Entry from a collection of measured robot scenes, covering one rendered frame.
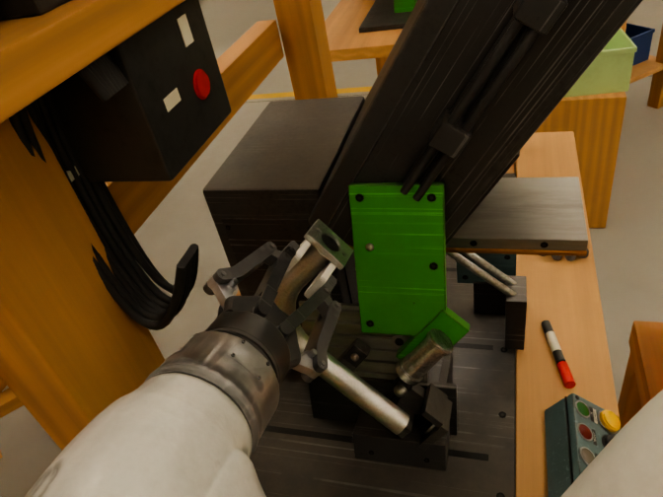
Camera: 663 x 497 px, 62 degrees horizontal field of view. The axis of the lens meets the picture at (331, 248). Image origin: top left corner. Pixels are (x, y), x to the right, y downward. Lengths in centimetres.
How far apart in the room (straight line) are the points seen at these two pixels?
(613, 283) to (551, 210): 162
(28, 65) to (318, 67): 105
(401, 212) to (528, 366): 38
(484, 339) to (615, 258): 166
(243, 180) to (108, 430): 53
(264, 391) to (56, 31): 31
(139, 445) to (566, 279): 88
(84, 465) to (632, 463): 25
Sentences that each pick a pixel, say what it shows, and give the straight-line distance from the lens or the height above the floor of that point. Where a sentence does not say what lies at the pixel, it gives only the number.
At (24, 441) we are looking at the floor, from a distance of 248.
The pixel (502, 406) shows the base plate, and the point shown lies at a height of 90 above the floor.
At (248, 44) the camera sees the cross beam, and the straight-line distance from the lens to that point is 128.
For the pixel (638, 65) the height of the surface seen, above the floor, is 26.
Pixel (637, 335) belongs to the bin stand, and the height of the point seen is 80.
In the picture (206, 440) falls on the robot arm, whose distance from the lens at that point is 34.
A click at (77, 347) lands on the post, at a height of 122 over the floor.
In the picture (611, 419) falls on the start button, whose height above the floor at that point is 94.
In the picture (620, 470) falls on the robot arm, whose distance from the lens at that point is 19.
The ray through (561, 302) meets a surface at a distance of 105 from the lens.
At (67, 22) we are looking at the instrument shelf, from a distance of 50.
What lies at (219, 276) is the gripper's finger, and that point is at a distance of 49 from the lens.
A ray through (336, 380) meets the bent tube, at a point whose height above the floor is 108.
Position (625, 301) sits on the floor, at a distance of 240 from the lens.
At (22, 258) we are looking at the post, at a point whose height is 134.
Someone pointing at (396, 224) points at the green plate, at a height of 123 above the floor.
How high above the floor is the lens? 162
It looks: 37 degrees down
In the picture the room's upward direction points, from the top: 12 degrees counter-clockwise
